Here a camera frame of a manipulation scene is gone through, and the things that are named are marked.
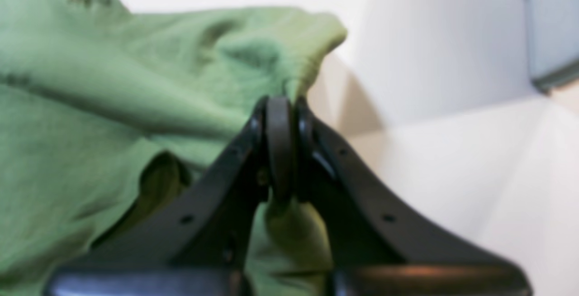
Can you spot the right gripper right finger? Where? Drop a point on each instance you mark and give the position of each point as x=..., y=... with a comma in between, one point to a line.
x=380, y=245

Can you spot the grey partition panel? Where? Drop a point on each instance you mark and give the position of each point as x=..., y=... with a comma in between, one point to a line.
x=552, y=42

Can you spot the green t-shirt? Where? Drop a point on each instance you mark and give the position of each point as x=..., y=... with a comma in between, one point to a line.
x=106, y=113

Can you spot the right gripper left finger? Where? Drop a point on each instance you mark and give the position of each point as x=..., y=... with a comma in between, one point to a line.
x=195, y=246

